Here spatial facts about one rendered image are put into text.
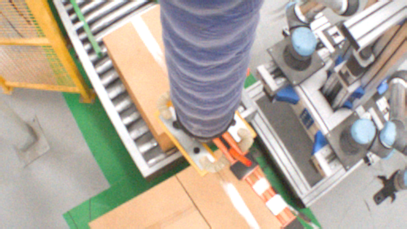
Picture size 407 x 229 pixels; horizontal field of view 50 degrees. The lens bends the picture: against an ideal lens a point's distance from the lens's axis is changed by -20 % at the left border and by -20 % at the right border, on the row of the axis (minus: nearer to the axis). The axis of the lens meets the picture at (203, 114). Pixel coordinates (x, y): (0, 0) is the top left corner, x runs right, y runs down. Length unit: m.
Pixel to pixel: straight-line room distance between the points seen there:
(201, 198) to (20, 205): 1.45
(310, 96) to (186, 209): 0.88
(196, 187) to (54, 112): 1.28
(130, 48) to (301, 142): 1.26
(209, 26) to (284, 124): 2.24
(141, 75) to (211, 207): 0.79
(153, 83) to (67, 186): 1.25
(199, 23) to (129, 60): 1.53
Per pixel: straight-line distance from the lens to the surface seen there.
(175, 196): 2.75
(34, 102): 3.63
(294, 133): 3.21
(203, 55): 1.15
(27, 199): 3.52
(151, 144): 2.80
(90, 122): 3.46
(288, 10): 2.33
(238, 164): 2.06
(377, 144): 2.22
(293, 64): 2.39
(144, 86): 2.47
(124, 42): 2.56
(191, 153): 2.18
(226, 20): 0.99
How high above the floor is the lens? 3.28
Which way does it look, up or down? 75 degrees down
